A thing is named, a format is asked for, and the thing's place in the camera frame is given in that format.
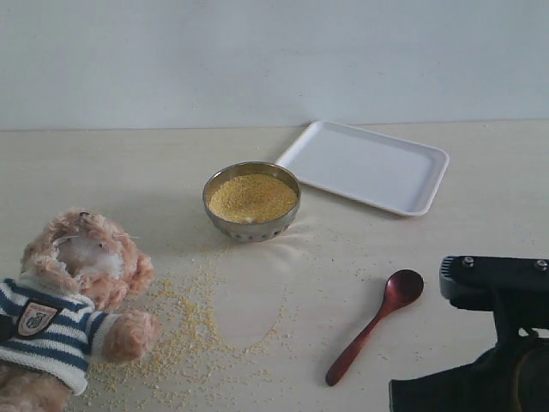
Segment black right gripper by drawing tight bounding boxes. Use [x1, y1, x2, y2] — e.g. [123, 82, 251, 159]
[389, 334, 548, 412]

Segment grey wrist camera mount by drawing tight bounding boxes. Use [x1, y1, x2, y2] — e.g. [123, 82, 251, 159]
[439, 255, 548, 345]

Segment white rectangular tray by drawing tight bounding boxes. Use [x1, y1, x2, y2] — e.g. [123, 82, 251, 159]
[275, 121, 449, 217]

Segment steel bowl of millet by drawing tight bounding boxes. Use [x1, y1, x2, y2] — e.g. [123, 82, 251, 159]
[202, 161, 301, 243]

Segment dark red wooden spoon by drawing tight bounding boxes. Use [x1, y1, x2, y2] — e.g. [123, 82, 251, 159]
[325, 269, 425, 386]

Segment plush bear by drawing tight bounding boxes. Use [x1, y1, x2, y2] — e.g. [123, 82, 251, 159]
[1, 208, 160, 411]

